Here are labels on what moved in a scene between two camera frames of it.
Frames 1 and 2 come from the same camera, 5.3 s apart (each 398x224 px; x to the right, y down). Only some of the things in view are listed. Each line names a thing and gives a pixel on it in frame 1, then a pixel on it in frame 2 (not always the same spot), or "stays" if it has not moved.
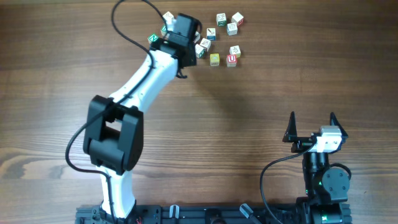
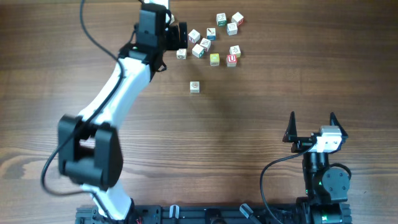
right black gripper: [302, 142] stays
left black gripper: [194, 60] to [175, 30]
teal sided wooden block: [199, 50] stays
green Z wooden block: [221, 19] stays
